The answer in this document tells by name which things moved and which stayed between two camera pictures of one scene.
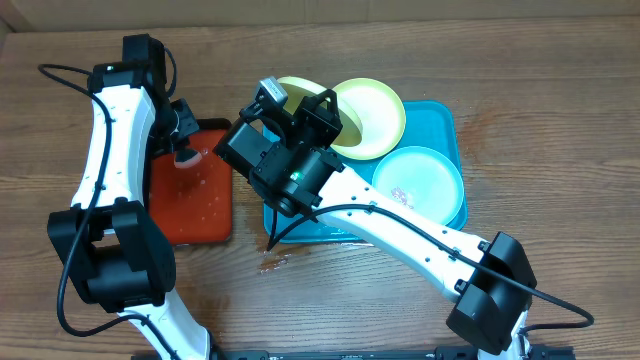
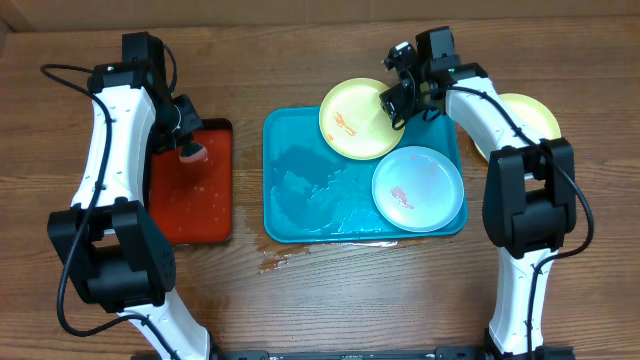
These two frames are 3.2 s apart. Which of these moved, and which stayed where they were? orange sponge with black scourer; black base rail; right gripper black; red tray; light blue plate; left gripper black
Moved: orange sponge with black scourer; right gripper black
Stayed: red tray; left gripper black; light blue plate; black base rail
